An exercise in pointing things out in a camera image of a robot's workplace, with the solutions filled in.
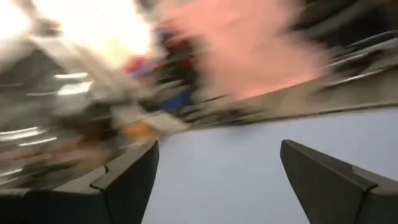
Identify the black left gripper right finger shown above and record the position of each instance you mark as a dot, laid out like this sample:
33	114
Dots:
342	199

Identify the large pink object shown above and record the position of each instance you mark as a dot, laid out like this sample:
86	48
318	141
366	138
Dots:
248	46

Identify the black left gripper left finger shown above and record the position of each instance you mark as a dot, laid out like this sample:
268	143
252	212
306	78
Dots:
77	205

